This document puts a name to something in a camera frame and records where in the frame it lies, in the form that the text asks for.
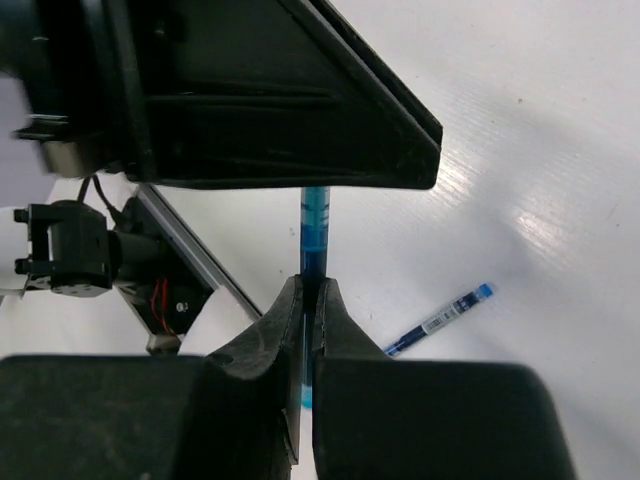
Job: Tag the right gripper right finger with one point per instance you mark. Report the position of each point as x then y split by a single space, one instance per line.
379 418

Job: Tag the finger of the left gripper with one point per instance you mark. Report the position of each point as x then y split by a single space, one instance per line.
275 94

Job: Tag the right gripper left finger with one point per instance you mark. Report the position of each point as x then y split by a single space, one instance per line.
232 414

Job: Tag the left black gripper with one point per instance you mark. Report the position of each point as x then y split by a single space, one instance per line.
77 64

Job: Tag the teal gel pen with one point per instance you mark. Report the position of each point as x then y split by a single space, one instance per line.
314 236

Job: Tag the dark blue gel pen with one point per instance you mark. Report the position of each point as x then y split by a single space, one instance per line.
442 318

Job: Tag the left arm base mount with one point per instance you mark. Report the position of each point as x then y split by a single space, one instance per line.
144 251

